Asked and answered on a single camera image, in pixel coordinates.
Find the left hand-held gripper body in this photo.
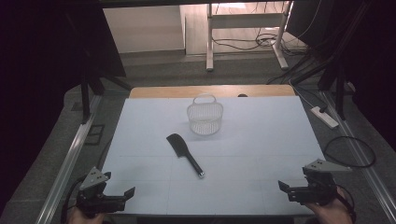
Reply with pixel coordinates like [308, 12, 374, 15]
[76, 166, 127, 218]

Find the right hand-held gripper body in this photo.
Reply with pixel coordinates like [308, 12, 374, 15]
[287, 159, 353, 207]

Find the person's left hand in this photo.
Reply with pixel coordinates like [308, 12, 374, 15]
[66, 206, 106, 224]

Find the person's right hand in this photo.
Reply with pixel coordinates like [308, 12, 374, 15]
[304, 186, 354, 224]

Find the white power strip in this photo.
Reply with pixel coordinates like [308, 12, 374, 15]
[310, 105, 340, 130]

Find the black tripod stand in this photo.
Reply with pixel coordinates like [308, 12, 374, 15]
[266, 0, 375, 121]
[66, 6, 134, 125]

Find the white plastic basket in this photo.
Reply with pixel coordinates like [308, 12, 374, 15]
[186, 92, 224, 136]

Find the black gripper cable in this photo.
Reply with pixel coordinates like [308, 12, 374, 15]
[60, 174, 88, 224]
[335, 184, 358, 224]

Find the aluminium floor rail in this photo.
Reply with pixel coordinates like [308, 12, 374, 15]
[320, 91, 396, 224]
[35, 94, 104, 224]

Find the black looped cable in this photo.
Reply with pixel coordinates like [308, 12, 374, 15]
[322, 135, 377, 169]

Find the tangle of black floor cables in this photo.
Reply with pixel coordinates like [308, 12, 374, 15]
[211, 1, 323, 58]

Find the white metal desk frame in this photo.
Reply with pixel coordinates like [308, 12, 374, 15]
[205, 1, 294, 73]

